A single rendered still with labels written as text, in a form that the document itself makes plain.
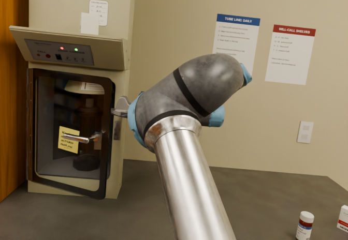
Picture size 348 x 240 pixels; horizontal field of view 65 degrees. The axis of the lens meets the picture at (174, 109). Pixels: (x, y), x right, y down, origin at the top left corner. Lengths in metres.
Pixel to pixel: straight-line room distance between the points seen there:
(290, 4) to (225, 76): 1.01
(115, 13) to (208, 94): 0.53
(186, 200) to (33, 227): 0.63
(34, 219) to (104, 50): 0.56
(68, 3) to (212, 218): 0.80
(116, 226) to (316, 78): 1.16
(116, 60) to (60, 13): 0.24
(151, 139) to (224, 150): 0.99
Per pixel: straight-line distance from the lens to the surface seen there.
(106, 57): 0.88
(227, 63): 0.55
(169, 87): 0.53
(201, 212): 0.41
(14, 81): 1.07
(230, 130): 1.45
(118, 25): 0.95
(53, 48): 0.92
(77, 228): 0.93
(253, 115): 1.46
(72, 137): 0.88
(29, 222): 0.99
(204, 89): 0.51
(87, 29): 0.88
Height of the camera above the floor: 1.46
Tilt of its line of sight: 10 degrees down
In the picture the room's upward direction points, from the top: 6 degrees clockwise
